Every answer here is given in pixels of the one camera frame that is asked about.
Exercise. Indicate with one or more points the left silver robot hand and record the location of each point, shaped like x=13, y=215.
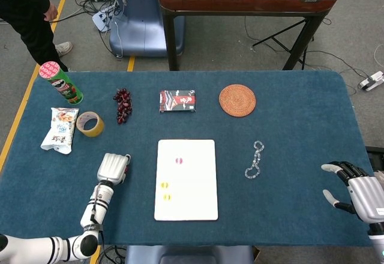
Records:
x=112, y=168

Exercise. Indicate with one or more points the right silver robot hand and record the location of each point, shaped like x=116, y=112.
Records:
x=366, y=196

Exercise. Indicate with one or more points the orange button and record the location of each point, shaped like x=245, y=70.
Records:
x=164, y=185
x=167, y=197

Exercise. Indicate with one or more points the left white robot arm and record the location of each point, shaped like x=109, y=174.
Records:
x=99, y=204

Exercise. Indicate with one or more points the blue own robot base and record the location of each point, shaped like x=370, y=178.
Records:
x=189, y=255

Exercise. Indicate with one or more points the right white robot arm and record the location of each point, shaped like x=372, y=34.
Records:
x=377, y=244

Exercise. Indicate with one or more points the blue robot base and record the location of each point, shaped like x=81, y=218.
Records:
x=141, y=21

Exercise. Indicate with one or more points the white magnetic board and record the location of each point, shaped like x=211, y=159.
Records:
x=198, y=186

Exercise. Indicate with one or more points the yellow packing tape roll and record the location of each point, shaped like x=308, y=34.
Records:
x=99, y=129

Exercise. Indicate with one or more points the black floor box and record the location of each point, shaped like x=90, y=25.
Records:
x=375, y=153

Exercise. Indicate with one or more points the dark red grape bunch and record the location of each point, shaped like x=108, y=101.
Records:
x=123, y=105

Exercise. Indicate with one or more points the white snack bag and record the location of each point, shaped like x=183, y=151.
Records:
x=58, y=130

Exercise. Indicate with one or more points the red black card box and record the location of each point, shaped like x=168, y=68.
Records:
x=177, y=101

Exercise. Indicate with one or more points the green Pringles can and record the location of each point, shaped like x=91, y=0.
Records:
x=64, y=87

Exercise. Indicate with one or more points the white power strip black plug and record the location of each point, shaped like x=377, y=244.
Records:
x=372, y=81

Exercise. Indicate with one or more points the round woven rattan coaster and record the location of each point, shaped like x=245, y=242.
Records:
x=237, y=100

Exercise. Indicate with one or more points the standing person in black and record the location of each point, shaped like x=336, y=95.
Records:
x=24, y=21

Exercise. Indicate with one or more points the brown mahjong table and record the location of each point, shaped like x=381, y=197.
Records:
x=249, y=3

